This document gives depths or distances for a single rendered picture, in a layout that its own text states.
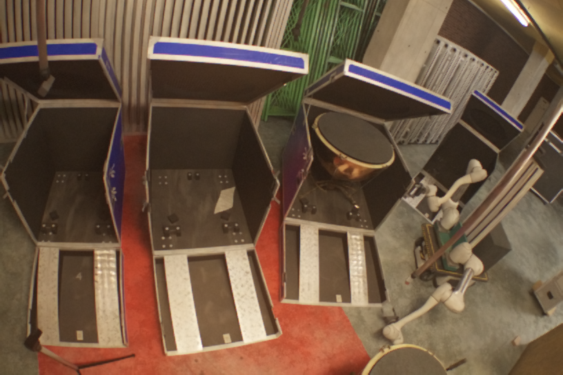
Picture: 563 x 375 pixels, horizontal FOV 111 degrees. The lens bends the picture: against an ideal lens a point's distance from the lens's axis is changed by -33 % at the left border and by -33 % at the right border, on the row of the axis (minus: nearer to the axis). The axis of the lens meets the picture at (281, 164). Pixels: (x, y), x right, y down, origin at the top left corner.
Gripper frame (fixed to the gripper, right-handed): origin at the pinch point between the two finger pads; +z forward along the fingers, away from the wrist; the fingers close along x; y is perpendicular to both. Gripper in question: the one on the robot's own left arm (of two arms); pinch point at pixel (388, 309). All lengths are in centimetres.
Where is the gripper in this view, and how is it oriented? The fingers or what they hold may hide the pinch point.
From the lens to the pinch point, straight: 290.3
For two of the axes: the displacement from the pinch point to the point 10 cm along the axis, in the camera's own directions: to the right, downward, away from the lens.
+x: -9.6, -2.0, -1.9
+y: 2.7, -8.2, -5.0
